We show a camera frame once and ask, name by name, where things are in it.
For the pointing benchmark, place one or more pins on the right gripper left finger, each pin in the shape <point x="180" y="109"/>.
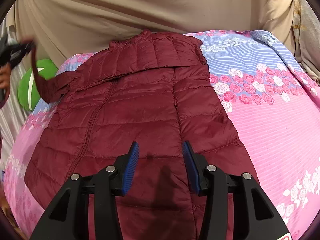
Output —
<point x="67" y="215"/>

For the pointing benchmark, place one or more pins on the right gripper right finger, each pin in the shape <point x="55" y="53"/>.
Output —
<point x="254" y="215"/>

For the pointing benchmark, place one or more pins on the maroon quilted puffer jacket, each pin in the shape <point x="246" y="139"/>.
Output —
<point x="153" y="89"/>

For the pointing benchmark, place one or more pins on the person's left hand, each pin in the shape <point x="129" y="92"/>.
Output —
<point x="5" y="74"/>

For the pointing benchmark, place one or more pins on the beige curtain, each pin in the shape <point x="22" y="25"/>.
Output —
<point x="63" y="28"/>

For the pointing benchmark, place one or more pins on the silver satin curtain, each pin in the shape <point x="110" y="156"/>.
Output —
<point x="13" y="116"/>

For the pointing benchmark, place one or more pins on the pink floral bed sheet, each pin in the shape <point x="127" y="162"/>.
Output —
<point x="272" y="103"/>

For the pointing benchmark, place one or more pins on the beige floral cloth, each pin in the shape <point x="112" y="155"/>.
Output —
<point x="306" y="34"/>

